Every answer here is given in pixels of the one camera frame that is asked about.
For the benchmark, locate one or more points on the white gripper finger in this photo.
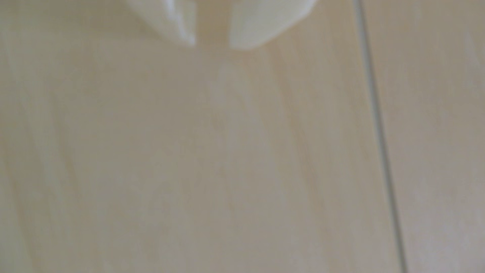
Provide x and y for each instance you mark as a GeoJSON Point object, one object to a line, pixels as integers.
{"type": "Point", "coordinates": [261, 19]}
{"type": "Point", "coordinates": [170, 17]}

